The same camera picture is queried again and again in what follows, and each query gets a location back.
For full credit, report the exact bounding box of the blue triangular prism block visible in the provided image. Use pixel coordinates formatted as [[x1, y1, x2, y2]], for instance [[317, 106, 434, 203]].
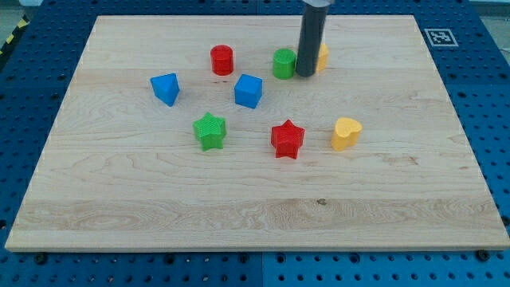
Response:
[[150, 73, 180, 107]]

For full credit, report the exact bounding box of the blue cube block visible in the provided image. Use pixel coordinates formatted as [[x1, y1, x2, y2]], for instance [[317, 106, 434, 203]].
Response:
[[234, 74, 263, 109]]

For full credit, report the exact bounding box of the green star block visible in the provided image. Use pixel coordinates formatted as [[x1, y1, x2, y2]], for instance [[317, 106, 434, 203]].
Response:
[[192, 112, 226, 151]]

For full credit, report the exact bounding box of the red star block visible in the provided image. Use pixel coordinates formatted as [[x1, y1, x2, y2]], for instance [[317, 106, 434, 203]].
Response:
[[271, 120, 305, 159]]

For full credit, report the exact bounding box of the silver rod mount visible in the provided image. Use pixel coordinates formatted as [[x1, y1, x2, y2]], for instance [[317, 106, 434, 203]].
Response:
[[303, 0, 334, 7]]

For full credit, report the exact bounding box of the yellow heart block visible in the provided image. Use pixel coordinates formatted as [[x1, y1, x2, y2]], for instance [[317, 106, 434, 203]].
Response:
[[331, 117, 363, 151]]

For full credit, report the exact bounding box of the white fiducial marker tag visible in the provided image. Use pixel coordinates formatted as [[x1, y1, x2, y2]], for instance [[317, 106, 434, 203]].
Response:
[[424, 28, 458, 47]]

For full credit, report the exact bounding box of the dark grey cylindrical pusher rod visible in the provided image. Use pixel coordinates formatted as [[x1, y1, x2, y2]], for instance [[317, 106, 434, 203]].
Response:
[[296, 3, 328, 77]]

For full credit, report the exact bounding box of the light wooden board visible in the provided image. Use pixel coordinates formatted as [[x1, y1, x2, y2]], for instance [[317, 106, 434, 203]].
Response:
[[6, 15, 509, 253]]

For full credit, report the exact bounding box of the yellow hexagon block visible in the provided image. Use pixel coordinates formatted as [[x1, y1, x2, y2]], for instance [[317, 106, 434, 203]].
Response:
[[316, 43, 329, 72]]

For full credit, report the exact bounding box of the green cylinder block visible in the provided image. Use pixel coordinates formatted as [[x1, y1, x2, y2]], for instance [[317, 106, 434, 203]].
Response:
[[273, 49, 296, 80]]

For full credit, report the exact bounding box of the red cylinder block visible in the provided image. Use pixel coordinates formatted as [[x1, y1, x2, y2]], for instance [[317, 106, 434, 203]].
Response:
[[210, 45, 234, 76]]

